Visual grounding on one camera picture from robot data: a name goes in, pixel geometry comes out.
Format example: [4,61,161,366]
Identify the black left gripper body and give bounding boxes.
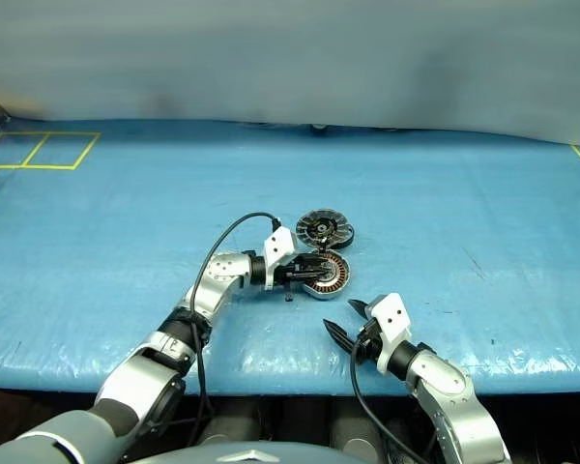
[273,255,320,304]

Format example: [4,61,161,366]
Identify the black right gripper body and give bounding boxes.
[350,318,386,368]

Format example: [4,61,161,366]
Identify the motor housing with copper windings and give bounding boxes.
[302,250,352,302]

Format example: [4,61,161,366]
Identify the brushless motor with copper windings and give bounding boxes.
[318,222,356,253]

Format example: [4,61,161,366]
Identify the round lid with circuit board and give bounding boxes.
[295,208,349,248]

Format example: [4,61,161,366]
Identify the dark grey rounded shape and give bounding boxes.
[329,405,386,453]
[197,403,268,446]

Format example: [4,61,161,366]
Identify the grey robot torso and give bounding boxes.
[120,437,354,464]

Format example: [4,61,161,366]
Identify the blue plastic table cover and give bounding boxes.
[0,118,580,398]

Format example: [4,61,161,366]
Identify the white partition screen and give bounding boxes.
[0,0,580,146]

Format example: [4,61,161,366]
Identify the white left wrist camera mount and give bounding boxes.
[263,226,297,292]

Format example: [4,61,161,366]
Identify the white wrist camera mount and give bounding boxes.
[368,292,414,376]
[263,226,297,292]

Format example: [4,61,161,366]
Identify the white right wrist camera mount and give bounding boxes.
[368,292,414,376]

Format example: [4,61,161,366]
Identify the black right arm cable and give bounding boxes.
[349,333,424,464]

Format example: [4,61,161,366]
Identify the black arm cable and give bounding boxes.
[349,333,424,464]
[188,211,282,449]

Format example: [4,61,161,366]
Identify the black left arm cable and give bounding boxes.
[188,211,282,449]

